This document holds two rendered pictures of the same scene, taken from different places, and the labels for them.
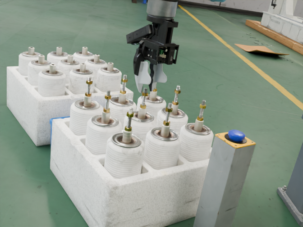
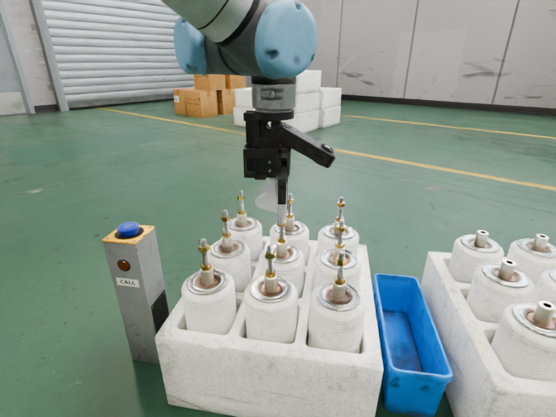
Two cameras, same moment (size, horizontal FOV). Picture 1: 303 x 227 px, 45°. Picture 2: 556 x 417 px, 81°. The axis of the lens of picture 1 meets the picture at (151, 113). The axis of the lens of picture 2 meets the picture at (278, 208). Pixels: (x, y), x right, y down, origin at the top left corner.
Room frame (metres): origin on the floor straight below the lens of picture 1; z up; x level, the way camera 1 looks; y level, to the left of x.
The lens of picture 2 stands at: (1.40, -0.38, 0.62)
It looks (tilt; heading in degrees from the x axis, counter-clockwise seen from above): 24 degrees down; 137
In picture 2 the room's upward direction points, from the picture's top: straight up
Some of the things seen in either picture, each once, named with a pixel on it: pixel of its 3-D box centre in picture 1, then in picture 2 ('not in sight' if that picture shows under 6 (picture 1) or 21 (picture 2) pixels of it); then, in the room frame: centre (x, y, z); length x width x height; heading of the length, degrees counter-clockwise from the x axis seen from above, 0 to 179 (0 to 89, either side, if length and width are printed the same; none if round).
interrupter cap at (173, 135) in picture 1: (164, 134); (227, 248); (0.88, -0.04, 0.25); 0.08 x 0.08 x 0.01
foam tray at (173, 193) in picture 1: (134, 164); (280, 313); (0.98, 0.03, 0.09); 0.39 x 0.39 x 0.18; 37
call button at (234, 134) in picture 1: (236, 136); (128, 230); (0.79, -0.21, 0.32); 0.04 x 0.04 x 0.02
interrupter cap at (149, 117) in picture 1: (141, 116); (281, 253); (0.98, 0.03, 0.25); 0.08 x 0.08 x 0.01
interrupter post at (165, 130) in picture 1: (165, 130); (227, 243); (0.88, -0.04, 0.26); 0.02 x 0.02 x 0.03
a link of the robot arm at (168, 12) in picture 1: (162, 8); (273, 98); (0.97, 0.02, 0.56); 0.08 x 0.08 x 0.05
